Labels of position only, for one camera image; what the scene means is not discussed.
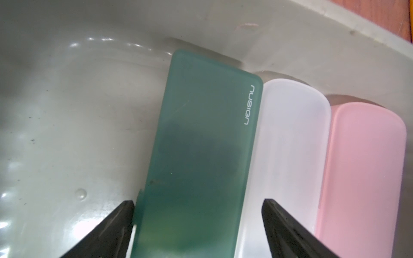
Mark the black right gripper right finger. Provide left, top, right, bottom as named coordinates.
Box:
left=261, top=199, right=338, bottom=258

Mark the grey-green storage tray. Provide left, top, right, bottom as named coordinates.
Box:
left=1, top=1, right=413, bottom=258

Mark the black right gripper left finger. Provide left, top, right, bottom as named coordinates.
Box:
left=63, top=201, right=135, bottom=258

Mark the pink pencil case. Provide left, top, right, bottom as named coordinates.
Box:
left=315, top=102, right=407, bottom=258

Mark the dark green pencil case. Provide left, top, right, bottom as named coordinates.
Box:
left=131, top=49, right=264, bottom=258

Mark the clear frosted pencil case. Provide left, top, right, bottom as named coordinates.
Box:
left=234, top=78, right=331, bottom=258

